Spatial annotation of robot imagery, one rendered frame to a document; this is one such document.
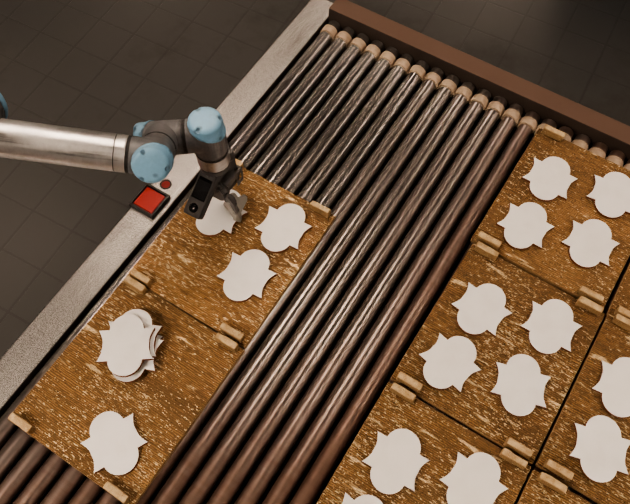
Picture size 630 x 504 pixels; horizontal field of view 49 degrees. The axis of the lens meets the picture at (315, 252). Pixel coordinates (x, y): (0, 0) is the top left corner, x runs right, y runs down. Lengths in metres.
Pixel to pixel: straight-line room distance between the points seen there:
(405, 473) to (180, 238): 0.77
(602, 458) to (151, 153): 1.13
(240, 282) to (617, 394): 0.89
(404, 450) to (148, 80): 2.28
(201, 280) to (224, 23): 2.02
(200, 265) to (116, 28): 2.07
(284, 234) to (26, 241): 1.52
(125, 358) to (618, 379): 1.10
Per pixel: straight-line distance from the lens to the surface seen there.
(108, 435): 1.60
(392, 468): 1.54
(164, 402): 1.60
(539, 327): 1.70
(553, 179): 1.90
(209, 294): 1.67
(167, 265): 1.73
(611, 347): 1.75
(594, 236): 1.85
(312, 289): 1.68
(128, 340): 1.62
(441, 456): 1.57
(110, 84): 3.37
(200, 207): 1.62
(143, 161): 1.37
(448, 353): 1.62
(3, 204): 3.14
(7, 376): 1.76
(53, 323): 1.76
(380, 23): 2.15
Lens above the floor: 2.45
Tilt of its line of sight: 63 degrees down
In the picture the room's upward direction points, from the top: straight up
